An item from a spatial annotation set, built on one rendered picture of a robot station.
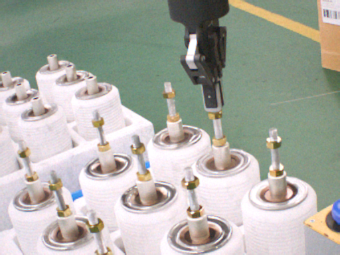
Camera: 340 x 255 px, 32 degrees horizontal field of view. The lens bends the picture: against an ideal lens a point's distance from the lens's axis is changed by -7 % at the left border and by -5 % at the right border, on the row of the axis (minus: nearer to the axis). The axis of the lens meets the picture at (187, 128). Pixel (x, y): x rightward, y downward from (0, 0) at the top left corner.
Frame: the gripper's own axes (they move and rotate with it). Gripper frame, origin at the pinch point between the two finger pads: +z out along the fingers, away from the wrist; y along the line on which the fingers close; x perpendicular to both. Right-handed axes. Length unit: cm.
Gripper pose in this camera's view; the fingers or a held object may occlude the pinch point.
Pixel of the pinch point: (213, 94)
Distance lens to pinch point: 79.9
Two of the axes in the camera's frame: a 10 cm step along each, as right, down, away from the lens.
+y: -3.1, 4.5, -8.4
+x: 9.4, 0.0, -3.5
